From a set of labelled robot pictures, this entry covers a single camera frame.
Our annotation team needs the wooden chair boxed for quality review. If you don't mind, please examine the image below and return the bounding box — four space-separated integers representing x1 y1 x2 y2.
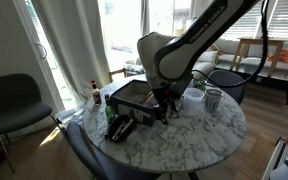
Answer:
108 68 128 83

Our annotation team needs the narrow grey curtain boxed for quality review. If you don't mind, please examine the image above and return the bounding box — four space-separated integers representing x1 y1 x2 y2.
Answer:
139 0 152 37

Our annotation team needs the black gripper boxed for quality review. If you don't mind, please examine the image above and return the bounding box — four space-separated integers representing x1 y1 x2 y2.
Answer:
150 83 183 126

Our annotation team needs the cream fabric sofa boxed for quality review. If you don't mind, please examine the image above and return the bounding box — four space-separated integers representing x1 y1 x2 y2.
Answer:
192 37 288 73

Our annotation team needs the wide white window blind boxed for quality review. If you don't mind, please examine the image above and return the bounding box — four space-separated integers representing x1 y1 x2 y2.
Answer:
222 0 288 44

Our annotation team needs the grey patterned blanket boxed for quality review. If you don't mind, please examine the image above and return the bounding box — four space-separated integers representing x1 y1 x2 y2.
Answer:
123 63 146 77

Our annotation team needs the black low bench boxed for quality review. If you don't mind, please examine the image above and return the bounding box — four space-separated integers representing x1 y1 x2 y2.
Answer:
217 61 288 106

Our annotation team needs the dark blue cardboard box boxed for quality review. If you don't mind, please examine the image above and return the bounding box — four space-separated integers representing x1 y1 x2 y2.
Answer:
110 79 167 128

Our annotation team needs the blue upholstered chair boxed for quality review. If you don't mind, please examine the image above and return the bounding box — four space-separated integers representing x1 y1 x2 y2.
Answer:
207 69 247 106

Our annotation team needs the black shell chair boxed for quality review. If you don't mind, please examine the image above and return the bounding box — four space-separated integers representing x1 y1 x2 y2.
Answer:
0 73 60 175

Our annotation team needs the hot sauce bottle red cap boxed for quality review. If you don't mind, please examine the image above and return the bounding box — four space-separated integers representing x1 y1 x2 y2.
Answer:
90 79 103 106

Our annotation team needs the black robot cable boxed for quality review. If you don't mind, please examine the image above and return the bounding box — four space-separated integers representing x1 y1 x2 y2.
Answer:
192 0 271 89

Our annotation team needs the frosted translucent plastic cup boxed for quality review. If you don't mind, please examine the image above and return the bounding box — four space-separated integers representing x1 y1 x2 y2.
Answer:
182 87 206 117

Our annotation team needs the wooden side table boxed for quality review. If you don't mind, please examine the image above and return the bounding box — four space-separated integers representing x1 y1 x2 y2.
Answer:
230 36 288 78

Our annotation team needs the beige long curtain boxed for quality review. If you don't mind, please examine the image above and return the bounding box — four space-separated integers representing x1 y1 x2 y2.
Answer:
32 0 112 101

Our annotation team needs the metal rail with red clamp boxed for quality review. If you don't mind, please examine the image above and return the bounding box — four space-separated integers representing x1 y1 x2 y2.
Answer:
262 126 288 180

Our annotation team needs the clear cup with blue print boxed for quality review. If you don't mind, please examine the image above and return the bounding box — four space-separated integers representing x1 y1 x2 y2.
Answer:
204 88 225 114

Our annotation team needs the green lidded container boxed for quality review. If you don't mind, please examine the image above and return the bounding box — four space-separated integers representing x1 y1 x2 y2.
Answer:
193 79 207 92

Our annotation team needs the black table base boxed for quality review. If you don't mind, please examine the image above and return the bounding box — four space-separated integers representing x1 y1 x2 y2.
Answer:
157 171 202 180

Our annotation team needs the green glass bottle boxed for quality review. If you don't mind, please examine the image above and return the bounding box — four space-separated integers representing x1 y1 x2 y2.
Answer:
104 93 117 125

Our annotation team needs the orange plush toy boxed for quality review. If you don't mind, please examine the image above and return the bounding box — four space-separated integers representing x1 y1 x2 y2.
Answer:
266 46 288 66

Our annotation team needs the printed packet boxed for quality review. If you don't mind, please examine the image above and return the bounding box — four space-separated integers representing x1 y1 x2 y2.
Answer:
144 91 157 106

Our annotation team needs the grey blue dining chair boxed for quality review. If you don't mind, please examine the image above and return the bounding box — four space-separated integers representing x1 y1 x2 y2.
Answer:
65 120 162 180

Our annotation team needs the metal door handle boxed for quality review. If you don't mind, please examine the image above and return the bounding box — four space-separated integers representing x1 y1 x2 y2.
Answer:
35 42 48 60

